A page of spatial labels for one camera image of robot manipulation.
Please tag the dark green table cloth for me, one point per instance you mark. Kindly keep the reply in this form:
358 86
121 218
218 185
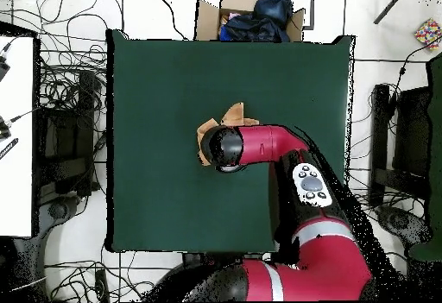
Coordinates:
155 109

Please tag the black power strip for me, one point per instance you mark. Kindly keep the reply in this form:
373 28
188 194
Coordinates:
102 285

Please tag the dark slanted rod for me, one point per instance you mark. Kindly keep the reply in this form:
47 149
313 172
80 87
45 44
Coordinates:
392 5

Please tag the grey round stand base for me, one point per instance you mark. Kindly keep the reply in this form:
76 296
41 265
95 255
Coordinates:
400 222
57 209

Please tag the dark blue clothing pile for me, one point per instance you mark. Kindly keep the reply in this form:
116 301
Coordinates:
259 23

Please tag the brown cardboard box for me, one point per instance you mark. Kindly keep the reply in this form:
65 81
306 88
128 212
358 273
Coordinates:
207 20

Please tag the white desk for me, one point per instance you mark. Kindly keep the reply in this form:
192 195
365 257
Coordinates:
15 144

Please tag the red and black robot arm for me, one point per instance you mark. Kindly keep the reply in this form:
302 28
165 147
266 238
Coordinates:
269 144

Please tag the black device on desk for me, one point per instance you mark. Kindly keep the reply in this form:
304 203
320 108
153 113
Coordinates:
2 68

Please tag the dark rectangular frame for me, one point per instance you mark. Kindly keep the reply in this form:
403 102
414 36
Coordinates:
312 9

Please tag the tan terry towel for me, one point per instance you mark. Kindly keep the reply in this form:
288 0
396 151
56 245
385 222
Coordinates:
236 114

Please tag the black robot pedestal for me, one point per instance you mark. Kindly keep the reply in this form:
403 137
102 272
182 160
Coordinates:
193 258

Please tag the black frame stand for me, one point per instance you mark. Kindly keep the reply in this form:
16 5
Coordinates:
411 130
65 144

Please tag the multicoloured patterned item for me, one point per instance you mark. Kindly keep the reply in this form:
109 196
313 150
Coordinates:
429 33

